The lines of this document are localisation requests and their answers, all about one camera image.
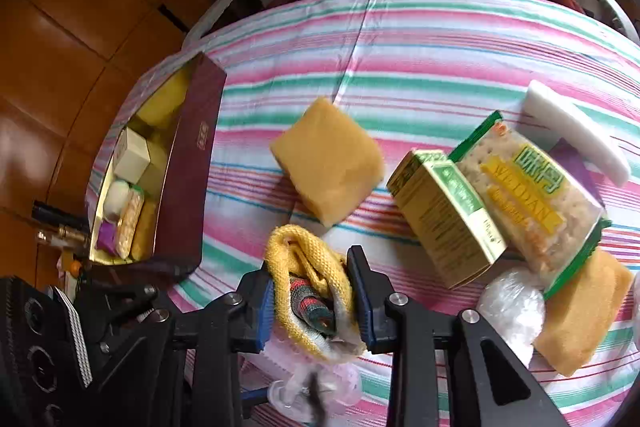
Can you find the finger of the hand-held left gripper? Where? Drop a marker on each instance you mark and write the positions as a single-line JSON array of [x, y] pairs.
[[117, 307]]

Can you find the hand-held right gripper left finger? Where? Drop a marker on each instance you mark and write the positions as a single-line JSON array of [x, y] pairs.
[[266, 317]]

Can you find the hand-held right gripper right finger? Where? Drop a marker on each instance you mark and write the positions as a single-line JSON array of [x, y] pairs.
[[361, 307]]

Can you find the striped toy snake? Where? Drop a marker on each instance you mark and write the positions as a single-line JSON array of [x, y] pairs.
[[310, 309]]

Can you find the yellow knitted cloth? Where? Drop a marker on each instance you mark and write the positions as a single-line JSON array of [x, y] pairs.
[[310, 259]]

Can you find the maroon storage box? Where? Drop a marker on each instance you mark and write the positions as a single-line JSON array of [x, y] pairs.
[[187, 187]]

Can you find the white foam block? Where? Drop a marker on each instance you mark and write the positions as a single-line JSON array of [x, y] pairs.
[[575, 127]]

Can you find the purple packet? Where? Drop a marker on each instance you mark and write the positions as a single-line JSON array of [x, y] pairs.
[[575, 167], [106, 237]]

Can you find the clear plastic bag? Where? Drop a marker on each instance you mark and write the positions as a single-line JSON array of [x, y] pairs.
[[295, 387]]

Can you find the cracker packet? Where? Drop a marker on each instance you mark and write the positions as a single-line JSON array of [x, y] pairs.
[[131, 219], [530, 197]]

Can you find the brass-capped small bottle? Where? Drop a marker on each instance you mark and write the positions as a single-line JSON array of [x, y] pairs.
[[62, 234]]

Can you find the white ball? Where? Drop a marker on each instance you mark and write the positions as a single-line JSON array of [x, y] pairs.
[[118, 199]]

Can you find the green and yellow carton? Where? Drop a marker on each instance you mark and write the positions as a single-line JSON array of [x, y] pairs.
[[445, 217]]

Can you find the clear plastic wrap ball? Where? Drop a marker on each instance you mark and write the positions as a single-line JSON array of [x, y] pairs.
[[512, 312]]

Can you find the small white box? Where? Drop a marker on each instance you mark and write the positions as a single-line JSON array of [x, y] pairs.
[[131, 154]]

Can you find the striped tablecloth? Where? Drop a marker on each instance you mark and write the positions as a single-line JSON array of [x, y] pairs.
[[425, 57]]

